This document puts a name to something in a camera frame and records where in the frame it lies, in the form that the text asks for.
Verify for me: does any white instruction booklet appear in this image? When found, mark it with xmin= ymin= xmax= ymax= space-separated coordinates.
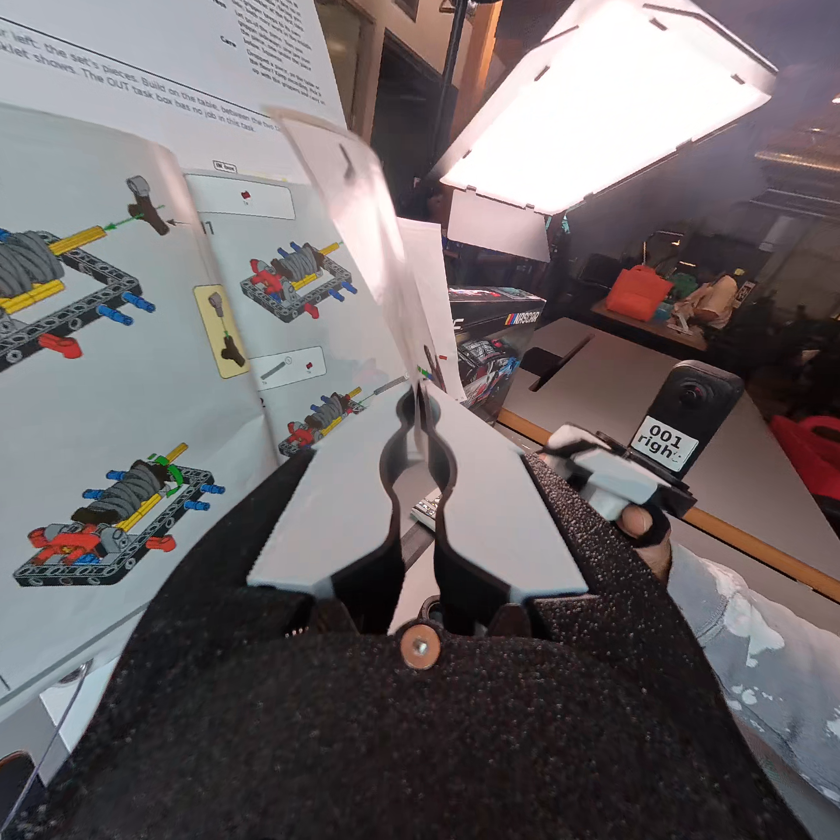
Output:
xmin=0 ymin=101 xmax=468 ymax=706

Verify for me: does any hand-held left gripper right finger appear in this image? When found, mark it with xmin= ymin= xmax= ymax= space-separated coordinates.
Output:
xmin=420 ymin=386 xmax=589 ymax=603

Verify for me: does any person's right forearm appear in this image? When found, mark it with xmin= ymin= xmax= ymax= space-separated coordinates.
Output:
xmin=666 ymin=545 xmax=840 ymax=788

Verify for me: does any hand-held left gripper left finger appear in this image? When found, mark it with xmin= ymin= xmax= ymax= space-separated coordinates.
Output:
xmin=246 ymin=386 xmax=421 ymax=599

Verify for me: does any black light stand pole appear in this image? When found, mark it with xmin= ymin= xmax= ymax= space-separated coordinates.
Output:
xmin=440 ymin=0 xmax=475 ymax=165

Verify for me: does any grey desk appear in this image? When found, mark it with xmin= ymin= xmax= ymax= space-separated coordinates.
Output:
xmin=387 ymin=420 xmax=840 ymax=634

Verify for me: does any beige bag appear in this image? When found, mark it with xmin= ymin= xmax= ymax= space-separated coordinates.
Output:
xmin=676 ymin=274 xmax=739 ymax=329

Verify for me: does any person's right hand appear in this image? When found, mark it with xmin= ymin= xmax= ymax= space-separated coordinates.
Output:
xmin=617 ymin=502 xmax=673 ymax=585

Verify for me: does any toy race car box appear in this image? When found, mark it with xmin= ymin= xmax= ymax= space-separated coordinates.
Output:
xmin=448 ymin=285 xmax=547 ymax=424

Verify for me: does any grey table with wooden edge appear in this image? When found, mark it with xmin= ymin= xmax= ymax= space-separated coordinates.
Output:
xmin=495 ymin=317 xmax=840 ymax=601

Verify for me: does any red chair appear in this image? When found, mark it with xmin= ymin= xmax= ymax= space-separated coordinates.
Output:
xmin=771 ymin=413 xmax=840 ymax=506

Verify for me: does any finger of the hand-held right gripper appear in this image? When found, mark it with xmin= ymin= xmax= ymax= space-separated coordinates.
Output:
xmin=541 ymin=423 xmax=614 ymax=463
xmin=570 ymin=448 xmax=659 ymax=521

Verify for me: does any black pad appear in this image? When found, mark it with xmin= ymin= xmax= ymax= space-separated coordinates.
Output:
xmin=525 ymin=335 xmax=595 ymax=391

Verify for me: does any orange bag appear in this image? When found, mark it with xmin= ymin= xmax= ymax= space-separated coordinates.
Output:
xmin=605 ymin=264 xmax=673 ymax=322

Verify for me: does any white printed paper sheet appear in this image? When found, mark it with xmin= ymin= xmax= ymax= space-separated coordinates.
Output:
xmin=0 ymin=0 xmax=349 ymax=181

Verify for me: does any bright light panel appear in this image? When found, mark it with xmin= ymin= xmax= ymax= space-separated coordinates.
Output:
xmin=436 ymin=0 xmax=778 ymax=263

